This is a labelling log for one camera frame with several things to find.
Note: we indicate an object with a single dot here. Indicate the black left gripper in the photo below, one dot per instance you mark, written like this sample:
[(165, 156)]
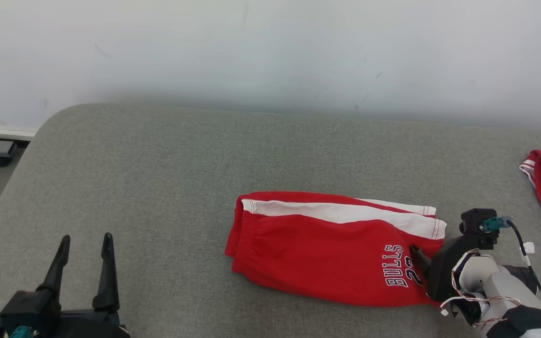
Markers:
[(87, 326)]

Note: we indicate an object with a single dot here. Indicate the white wall baseboard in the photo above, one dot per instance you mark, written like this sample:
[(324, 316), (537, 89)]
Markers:
[(3, 133)]

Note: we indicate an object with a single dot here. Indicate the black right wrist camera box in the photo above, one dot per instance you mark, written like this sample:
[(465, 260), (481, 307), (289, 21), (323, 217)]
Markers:
[(475, 220)]

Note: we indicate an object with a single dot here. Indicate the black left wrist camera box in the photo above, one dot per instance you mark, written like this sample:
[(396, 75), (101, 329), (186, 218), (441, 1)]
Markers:
[(28, 307)]

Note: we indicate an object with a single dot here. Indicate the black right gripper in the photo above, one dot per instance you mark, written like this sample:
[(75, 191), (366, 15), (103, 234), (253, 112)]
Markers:
[(439, 277)]

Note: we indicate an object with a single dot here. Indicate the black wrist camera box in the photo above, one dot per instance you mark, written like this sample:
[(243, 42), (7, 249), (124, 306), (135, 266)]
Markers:
[(28, 307), (475, 220)]

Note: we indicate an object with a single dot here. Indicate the red shorts with white stripe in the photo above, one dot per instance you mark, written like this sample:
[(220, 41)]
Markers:
[(327, 253)]

